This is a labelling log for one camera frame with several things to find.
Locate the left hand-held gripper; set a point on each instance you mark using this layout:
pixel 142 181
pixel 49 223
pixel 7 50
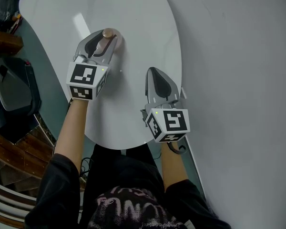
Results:
pixel 82 79

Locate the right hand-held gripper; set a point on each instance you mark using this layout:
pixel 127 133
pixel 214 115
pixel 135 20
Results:
pixel 174 123

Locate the small pinkish-brown container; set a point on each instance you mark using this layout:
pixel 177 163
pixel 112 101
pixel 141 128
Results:
pixel 118 42

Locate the person's right forearm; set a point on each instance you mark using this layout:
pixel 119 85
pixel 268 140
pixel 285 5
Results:
pixel 172 168

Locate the person's left forearm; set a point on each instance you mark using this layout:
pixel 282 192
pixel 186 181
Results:
pixel 70 130

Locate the red and orange hand tools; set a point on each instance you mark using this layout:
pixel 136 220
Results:
pixel 16 21

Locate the brown wooden plank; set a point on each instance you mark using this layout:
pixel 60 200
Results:
pixel 4 42

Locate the black and grey chair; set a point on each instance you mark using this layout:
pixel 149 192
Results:
pixel 13 89

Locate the person's black printed shirt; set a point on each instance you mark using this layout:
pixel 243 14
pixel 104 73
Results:
pixel 124 190

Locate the dark wooden boards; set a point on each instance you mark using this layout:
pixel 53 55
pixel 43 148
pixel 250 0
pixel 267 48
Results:
pixel 19 149

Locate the white slatted panel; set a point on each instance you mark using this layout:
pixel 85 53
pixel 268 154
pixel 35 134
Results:
pixel 9 204

